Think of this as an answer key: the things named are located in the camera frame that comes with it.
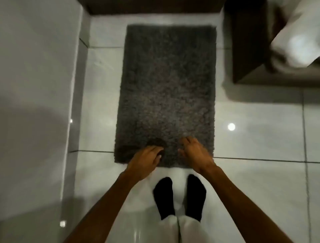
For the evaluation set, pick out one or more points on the person's right hand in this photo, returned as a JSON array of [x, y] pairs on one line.
[[197, 156]]

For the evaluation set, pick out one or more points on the person's left hand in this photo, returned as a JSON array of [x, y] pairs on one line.
[[143, 161]]

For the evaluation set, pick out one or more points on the person's right thumb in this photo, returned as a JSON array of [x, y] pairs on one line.
[[182, 152]]

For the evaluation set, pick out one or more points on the person's left fingers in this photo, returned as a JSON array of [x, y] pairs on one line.
[[156, 152]]

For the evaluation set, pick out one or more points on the person's left forearm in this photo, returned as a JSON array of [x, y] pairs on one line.
[[100, 210]]

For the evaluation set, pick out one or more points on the person's right forearm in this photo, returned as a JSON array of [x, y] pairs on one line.
[[240, 205]]

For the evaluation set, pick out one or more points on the person's left black sock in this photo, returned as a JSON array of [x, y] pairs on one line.
[[165, 197]]

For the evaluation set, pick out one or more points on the person's black sock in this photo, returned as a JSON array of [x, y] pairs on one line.
[[165, 197], [196, 196]]

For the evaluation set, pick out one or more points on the person's right black sock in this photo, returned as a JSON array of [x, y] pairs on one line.
[[196, 196]]

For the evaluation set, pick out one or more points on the grey shaggy rug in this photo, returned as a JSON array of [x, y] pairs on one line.
[[165, 82]]

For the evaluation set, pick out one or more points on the person's white trousers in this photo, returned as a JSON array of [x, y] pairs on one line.
[[180, 230]]

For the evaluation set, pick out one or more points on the dark wooden furniture base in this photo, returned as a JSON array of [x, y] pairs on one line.
[[150, 6]]

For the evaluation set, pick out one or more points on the white bedding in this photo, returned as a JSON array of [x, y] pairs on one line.
[[297, 35]]

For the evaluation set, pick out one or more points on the brown bed frame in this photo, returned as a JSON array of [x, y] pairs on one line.
[[247, 50]]

